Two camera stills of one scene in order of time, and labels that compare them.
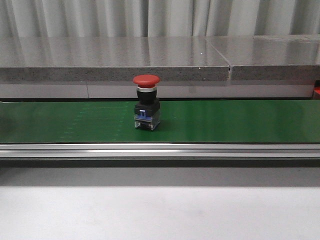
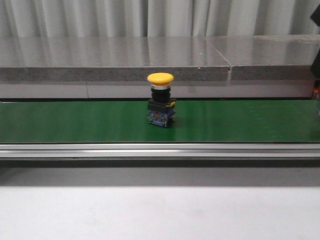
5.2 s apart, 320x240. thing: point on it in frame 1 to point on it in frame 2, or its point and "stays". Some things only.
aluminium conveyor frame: x=158 y=151 stays
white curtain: x=117 y=18 stays
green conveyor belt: x=201 y=121 stays
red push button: x=147 y=109 to x=316 y=96
